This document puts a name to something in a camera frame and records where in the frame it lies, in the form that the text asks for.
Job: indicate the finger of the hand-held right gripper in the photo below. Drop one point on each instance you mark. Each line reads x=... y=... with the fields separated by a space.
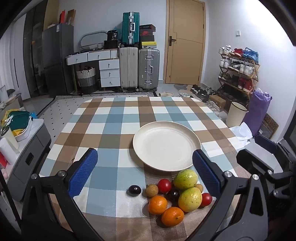
x=247 y=160
x=266 y=141

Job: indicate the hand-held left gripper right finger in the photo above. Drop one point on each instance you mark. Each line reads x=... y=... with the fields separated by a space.
x=205 y=172

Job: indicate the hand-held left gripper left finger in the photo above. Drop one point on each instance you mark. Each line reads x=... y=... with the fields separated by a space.
x=83 y=172

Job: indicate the green citrus fruit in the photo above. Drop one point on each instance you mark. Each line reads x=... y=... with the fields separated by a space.
x=185 y=179
x=190 y=199

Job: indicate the red cherry tomato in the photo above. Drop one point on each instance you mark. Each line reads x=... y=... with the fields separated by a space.
x=207 y=199
x=164 y=185

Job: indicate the cream round plate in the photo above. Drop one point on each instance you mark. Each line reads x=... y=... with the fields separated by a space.
x=165 y=144

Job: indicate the dark purple plum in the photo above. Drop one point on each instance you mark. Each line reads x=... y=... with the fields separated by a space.
x=173 y=194
x=134 y=190

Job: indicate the orange mandarin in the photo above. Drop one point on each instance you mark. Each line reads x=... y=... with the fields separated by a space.
x=157 y=205
x=172 y=216

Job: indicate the brown longan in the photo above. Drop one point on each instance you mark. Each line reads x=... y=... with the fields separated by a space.
x=152 y=190
x=199 y=187

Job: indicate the brown doormat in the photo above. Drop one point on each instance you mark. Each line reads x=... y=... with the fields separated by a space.
x=269 y=125

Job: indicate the white crumpled paper bag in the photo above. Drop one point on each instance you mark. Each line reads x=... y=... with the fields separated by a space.
x=242 y=133

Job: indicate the purple bag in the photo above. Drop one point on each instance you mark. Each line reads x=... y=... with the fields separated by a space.
x=256 y=111

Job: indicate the white waste bin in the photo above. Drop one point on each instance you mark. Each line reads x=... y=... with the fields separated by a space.
x=235 y=114

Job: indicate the checkered tablecloth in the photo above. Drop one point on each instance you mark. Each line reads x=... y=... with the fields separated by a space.
x=108 y=129

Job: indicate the grey side cart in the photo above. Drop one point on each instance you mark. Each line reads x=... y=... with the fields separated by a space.
x=27 y=157

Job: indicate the cardboard box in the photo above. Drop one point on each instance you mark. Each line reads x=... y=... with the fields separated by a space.
x=217 y=100

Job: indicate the wooden shoe rack with shoes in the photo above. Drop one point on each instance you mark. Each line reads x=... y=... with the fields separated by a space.
x=238 y=69

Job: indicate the shoes on floor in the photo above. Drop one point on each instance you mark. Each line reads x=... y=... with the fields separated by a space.
x=201 y=91

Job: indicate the white tumbler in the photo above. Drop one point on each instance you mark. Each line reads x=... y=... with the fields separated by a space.
x=9 y=138

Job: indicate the teal bag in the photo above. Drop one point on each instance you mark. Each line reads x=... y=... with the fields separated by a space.
x=19 y=118

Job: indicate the woven laundry basket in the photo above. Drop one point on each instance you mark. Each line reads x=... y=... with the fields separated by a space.
x=86 y=78

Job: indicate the white drawer desk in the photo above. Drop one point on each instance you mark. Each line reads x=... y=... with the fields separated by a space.
x=108 y=69

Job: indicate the beige suitcase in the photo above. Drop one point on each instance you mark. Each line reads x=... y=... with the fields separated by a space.
x=128 y=68

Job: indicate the dark grey refrigerator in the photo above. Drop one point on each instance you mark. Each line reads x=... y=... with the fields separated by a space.
x=57 y=58

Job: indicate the silver suitcase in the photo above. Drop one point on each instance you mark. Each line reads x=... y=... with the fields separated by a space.
x=148 y=69

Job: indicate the wooden door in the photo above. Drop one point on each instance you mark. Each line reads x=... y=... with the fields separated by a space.
x=185 y=41

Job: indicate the oval mirror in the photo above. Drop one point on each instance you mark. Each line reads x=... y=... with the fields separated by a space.
x=92 y=38

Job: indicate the black bag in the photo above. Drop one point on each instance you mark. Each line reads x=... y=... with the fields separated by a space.
x=112 y=36

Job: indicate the stack of shoe boxes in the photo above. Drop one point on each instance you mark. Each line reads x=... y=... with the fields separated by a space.
x=148 y=34

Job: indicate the teal suitcase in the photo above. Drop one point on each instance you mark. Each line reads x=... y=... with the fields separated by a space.
x=130 y=27

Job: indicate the cardboard boxes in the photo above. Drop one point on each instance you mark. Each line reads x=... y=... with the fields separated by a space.
x=62 y=17

